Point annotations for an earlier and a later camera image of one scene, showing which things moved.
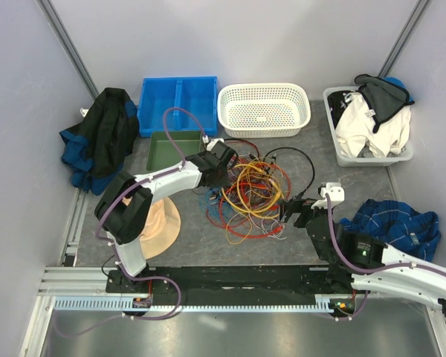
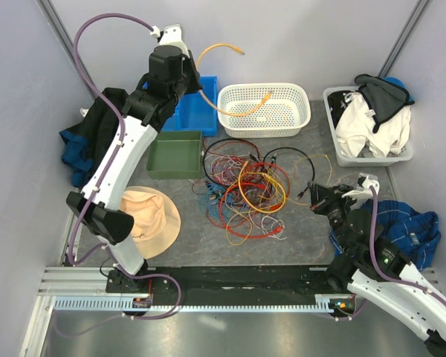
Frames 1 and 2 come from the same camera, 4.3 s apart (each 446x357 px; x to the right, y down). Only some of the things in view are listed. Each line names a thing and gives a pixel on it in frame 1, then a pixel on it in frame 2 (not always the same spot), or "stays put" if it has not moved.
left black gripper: x=221 y=183 -> x=189 y=64
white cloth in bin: x=355 y=129 stays put
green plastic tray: x=161 y=153 stays put
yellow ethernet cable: x=250 y=212 -> x=229 y=114
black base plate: x=211 y=281 stays put
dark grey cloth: x=383 y=97 stays put
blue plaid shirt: x=403 y=227 stays put
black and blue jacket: x=97 y=146 stays put
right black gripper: x=299 y=205 -> x=322 y=196
